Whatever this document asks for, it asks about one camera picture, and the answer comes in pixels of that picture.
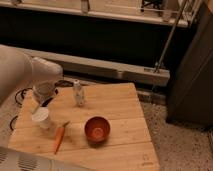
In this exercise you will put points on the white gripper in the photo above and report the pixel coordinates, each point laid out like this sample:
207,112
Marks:
44,91

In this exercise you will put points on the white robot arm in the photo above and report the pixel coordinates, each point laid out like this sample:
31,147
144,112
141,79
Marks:
19,70

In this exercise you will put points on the red ceramic bowl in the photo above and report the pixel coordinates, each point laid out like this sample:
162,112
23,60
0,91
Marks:
97,129

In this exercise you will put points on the orange carrot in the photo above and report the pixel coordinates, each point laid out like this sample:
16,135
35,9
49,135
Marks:
59,137

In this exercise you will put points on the dark cabinet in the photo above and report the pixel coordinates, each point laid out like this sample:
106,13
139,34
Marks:
190,96

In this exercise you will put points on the metal pole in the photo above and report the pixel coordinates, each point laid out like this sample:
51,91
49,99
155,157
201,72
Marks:
178,16

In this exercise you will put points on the grey metal rail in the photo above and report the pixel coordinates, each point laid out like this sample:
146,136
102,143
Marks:
141,74

